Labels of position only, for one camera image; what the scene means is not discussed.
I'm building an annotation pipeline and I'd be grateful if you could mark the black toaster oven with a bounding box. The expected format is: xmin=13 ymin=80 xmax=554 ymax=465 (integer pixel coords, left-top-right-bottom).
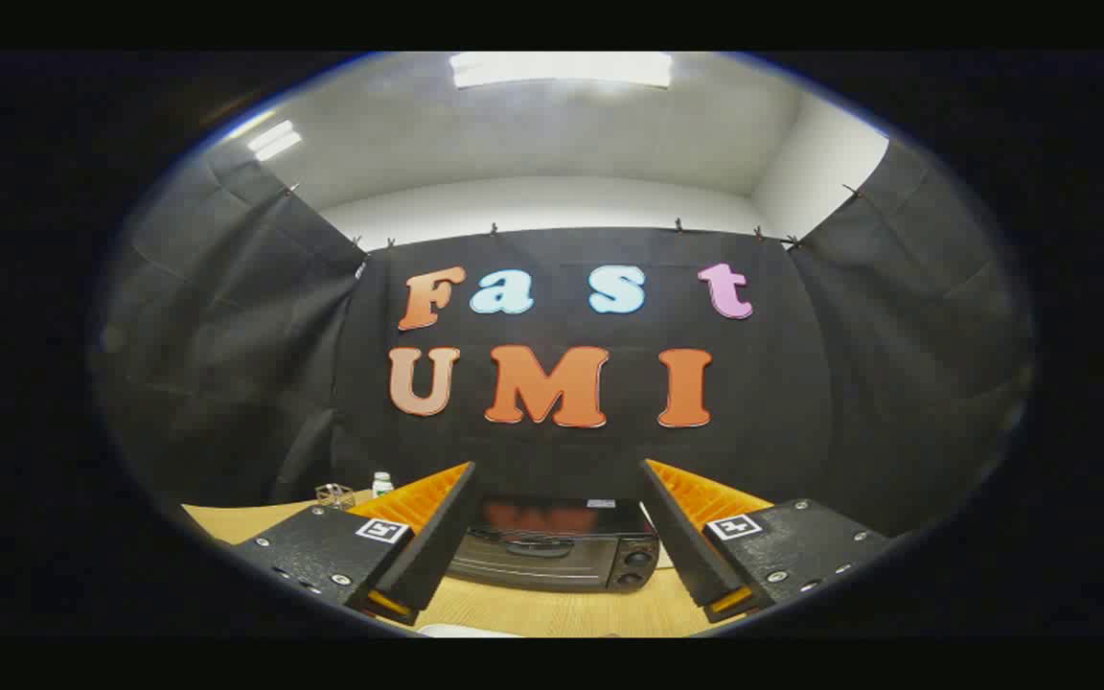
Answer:
xmin=447 ymin=495 xmax=660 ymax=593

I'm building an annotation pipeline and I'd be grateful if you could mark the large ceiling light panel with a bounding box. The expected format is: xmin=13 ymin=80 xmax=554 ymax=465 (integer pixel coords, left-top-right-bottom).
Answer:
xmin=449 ymin=52 xmax=674 ymax=91

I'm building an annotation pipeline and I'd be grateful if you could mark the white oval dish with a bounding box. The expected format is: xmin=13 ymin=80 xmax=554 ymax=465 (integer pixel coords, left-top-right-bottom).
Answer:
xmin=416 ymin=624 xmax=519 ymax=639

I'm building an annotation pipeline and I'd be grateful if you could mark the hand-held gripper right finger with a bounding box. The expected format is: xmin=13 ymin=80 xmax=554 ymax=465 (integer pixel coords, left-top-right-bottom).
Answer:
xmin=641 ymin=458 xmax=893 ymax=624

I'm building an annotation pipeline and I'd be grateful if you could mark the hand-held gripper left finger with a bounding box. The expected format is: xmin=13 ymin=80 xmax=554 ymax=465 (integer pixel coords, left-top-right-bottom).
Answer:
xmin=231 ymin=462 xmax=478 ymax=629

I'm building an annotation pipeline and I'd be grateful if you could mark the small ceiling light panel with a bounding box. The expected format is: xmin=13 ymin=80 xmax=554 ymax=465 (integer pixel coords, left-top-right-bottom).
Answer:
xmin=246 ymin=120 xmax=305 ymax=163

